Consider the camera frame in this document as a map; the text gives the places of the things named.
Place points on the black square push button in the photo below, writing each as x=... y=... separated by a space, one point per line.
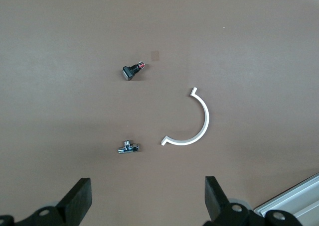
x=128 y=73

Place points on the white semicircular plastic bracket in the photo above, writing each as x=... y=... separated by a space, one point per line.
x=206 y=116

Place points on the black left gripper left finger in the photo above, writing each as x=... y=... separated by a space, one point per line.
x=74 y=201

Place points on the chrome metal tee fitting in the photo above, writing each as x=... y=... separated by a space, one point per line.
x=128 y=148

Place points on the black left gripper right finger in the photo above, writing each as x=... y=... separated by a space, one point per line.
x=214 y=198

